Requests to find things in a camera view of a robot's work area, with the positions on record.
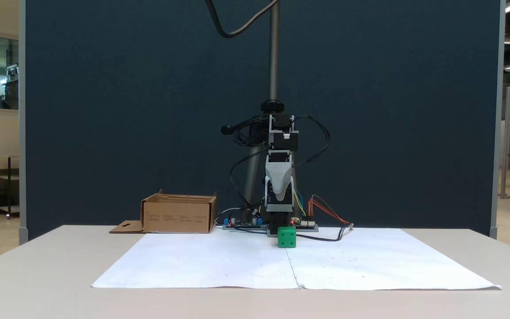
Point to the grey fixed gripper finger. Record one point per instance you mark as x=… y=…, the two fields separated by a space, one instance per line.
x=279 y=175

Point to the green dice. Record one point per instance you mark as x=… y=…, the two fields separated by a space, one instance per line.
x=287 y=237

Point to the grey black Koch robot arm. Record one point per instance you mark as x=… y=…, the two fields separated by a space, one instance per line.
x=283 y=141

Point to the circuit board with white connectors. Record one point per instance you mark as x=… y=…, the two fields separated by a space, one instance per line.
x=308 y=227

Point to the circuit board with blue terminals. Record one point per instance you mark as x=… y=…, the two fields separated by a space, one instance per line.
x=241 y=226

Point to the black tripod with metal column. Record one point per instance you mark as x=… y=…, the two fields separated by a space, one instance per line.
x=274 y=66

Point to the brown cardboard box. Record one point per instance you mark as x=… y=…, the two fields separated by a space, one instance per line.
x=177 y=217

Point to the white paper sheet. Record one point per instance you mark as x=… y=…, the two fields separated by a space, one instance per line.
x=379 y=261
x=202 y=261

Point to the dark blue partition panel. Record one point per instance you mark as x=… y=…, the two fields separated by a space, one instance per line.
x=104 y=110

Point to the black wheeled cart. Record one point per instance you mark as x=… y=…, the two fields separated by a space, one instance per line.
x=8 y=186

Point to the framed wall window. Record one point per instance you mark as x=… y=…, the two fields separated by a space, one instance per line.
x=5 y=71

